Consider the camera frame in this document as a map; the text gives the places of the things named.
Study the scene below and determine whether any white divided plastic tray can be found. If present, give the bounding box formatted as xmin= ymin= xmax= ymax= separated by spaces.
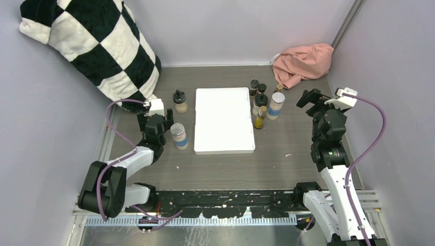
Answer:
xmin=193 ymin=87 xmax=255 ymax=155

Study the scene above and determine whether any silver lid jar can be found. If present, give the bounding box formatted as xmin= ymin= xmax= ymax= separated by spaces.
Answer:
xmin=266 ymin=92 xmax=285 ymax=120
xmin=170 ymin=123 xmax=188 ymax=150

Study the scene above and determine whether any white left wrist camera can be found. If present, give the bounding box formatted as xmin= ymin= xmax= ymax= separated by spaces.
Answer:
xmin=144 ymin=98 xmax=165 ymax=117

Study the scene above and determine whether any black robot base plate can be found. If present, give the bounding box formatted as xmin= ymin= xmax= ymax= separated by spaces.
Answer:
xmin=138 ymin=190 xmax=309 ymax=218

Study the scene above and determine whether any yellow oil bottle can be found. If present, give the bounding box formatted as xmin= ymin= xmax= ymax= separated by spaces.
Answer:
xmin=274 ymin=84 xmax=283 ymax=93
xmin=254 ymin=106 xmax=267 ymax=129

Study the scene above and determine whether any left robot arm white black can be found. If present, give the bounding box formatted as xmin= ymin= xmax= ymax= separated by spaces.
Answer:
xmin=77 ymin=108 xmax=174 ymax=220

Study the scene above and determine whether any pink cloth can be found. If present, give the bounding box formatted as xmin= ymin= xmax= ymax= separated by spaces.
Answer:
xmin=271 ymin=44 xmax=334 ymax=89

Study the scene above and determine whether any black white checkered blanket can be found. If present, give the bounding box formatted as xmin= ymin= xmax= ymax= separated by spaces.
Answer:
xmin=19 ymin=0 xmax=162 ymax=112

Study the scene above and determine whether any black cap jar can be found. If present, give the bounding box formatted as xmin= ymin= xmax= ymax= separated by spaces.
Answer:
xmin=252 ymin=93 xmax=269 ymax=116
xmin=172 ymin=90 xmax=188 ymax=114

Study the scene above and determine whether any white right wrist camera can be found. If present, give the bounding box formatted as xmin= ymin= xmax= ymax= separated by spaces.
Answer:
xmin=325 ymin=87 xmax=358 ymax=111

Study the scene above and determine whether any small dark bottle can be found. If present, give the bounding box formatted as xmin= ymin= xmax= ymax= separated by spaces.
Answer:
xmin=249 ymin=79 xmax=259 ymax=97
xmin=257 ymin=83 xmax=267 ymax=94

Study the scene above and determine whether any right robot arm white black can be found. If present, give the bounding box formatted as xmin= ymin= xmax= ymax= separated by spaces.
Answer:
xmin=293 ymin=88 xmax=387 ymax=245

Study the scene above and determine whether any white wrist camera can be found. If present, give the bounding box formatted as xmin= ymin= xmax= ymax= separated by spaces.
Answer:
xmin=325 ymin=87 xmax=358 ymax=111
xmin=144 ymin=98 xmax=165 ymax=117

